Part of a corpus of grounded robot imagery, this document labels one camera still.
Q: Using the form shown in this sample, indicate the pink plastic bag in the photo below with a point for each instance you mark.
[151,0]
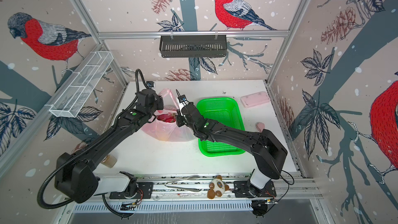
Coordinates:
[168,132]

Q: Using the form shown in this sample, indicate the metal tongs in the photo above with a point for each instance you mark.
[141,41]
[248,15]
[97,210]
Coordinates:
[183,184]

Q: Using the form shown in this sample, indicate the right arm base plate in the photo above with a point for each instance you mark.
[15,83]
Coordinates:
[244,189]

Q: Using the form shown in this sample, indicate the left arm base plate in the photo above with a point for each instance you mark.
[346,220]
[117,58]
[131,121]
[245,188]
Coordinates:
[140,190]

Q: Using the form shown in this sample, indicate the white wire mesh shelf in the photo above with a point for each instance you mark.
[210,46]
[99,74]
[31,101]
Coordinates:
[73,98]

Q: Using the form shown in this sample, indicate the black hanging wall basket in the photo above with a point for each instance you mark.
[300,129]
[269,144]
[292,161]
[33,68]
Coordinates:
[193,46]

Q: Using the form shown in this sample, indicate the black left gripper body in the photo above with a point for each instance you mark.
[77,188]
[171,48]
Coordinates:
[158,104]

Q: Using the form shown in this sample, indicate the brown white plush toy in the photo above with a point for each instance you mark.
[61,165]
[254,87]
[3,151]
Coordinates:
[217,188]

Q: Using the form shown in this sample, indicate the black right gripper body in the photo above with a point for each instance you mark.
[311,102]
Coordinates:
[183,120]

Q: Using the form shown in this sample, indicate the red fruit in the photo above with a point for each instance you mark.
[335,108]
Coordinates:
[168,118]

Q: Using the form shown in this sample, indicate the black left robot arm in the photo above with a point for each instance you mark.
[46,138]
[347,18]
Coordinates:
[75,175]

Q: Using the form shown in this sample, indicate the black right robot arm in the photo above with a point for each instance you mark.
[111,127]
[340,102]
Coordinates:
[269,153]

